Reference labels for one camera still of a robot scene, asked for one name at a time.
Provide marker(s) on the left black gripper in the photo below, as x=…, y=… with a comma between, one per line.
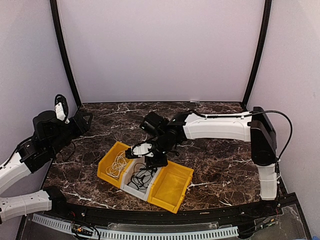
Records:
x=81, y=126

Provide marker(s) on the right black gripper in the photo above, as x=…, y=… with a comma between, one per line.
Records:
x=156, y=163

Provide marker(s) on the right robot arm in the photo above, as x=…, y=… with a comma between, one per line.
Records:
x=253, y=127

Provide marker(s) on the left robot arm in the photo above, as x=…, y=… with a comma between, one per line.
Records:
x=50, y=136

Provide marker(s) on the right yellow plastic bin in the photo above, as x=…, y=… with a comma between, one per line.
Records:
x=168, y=191

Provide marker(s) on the yellow plastic bin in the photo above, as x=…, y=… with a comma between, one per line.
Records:
x=168, y=191
x=113, y=165

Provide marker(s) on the white translucent plastic bin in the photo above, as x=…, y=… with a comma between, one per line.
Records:
x=138, y=180

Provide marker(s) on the left yellow plastic bin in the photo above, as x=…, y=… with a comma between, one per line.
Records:
x=113, y=165

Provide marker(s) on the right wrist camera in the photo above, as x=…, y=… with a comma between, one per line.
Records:
x=140, y=150

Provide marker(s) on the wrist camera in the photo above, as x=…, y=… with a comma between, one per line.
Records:
x=140, y=150
x=61, y=108

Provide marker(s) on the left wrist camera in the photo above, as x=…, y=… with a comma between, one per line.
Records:
x=61, y=108

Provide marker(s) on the left black frame post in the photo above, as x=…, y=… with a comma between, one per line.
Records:
x=63, y=52

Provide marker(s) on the black frame post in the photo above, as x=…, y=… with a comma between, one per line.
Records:
x=258, y=53
x=63, y=52

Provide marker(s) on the white slotted cable duct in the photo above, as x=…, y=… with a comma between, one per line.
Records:
x=119, y=231

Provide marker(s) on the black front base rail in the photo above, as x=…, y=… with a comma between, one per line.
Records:
x=277, y=220

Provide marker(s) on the right black frame post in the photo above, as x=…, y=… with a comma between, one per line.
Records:
x=258, y=53

